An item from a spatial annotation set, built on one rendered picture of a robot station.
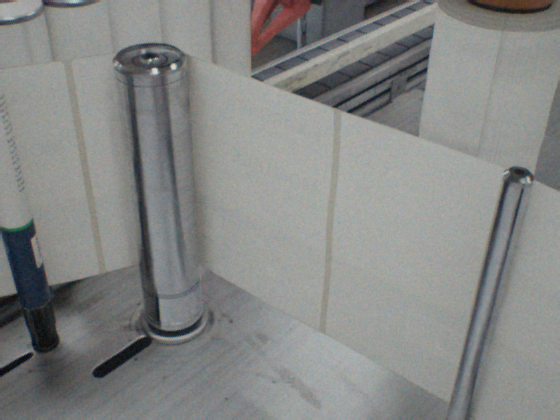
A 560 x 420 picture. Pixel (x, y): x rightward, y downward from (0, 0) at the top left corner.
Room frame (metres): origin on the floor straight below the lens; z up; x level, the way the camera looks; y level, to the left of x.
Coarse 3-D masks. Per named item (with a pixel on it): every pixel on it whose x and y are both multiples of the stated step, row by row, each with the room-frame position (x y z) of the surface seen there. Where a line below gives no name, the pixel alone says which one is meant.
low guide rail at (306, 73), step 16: (416, 16) 0.83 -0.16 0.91; (432, 16) 0.85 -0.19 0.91; (384, 32) 0.78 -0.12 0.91; (400, 32) 0.80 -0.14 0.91; (352, 48) 0.73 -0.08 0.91; (368, 48) 0.76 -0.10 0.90; (304, 64) 0.68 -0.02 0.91; (320, 64) 0.69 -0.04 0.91; (336, 64) 0.71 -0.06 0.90; (272, 80) 0.64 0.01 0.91; (288, 80) 0.65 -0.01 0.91; (304, 80) 0.67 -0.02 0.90
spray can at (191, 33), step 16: (160, 0) 0.58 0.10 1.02; (176, 0) 0.58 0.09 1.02; (192, 0) 0.58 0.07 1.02; (208, 0) 0.60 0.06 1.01; (160, 16) 0.58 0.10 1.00; (176, 16) 0.58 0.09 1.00; (192, 16) 0.58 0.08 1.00; (208, 16) 0.60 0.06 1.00; (176, 32) 0.58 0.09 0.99; (192, 32) 0.58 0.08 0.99; (208, 32) 0.59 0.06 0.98; (192, 48) 0.58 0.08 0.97; (208, 48) 0.59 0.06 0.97
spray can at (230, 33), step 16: (224, 0) 0.62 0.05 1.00; (240, 0) 0.62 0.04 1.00; (224, 16) 0.62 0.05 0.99; (240, 16) 0.62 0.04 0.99; (224, 32) 0.62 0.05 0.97; (240, 32) 0.62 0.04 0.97; (224, 48) 0.62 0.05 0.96; (240, 48) 0.62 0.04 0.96; (224, 64) 0.62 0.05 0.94; (240, 64) 0.62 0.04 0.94
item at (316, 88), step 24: (432, 0) 0.99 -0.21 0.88; (384, 24) 0.89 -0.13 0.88; (432, 24) 0.90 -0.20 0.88; (336, 48) 0.81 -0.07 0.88; (384, 48) 0.81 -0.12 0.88; (408, 48) 0.82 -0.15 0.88; (264, 72) 0.74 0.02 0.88; (336, 72) 0.74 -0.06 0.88; (360, 72) 0.75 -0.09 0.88; (312, 96) 0.68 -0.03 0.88
